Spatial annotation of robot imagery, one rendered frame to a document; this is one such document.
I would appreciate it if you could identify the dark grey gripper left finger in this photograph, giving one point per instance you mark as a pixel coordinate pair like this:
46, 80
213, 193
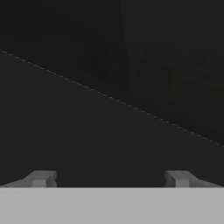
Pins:
40, 178

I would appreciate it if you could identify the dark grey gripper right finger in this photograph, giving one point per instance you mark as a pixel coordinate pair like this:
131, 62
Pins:
180, 178

